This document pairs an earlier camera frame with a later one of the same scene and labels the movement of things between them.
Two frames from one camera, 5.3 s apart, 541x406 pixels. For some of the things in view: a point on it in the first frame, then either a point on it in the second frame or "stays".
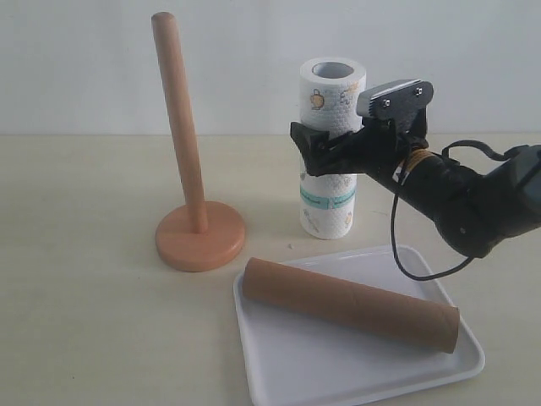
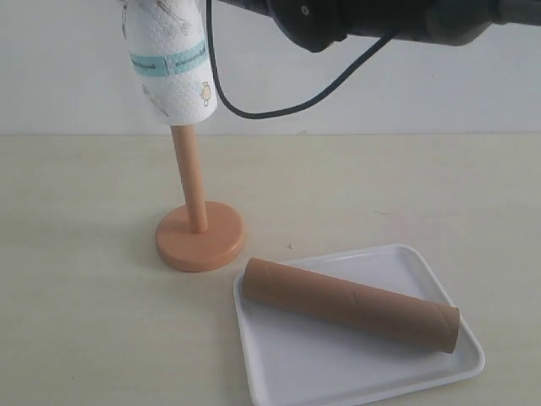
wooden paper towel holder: (202, 235) stays
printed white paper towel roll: (331, 98) -> (169, 48)
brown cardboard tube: (351, 304) stays
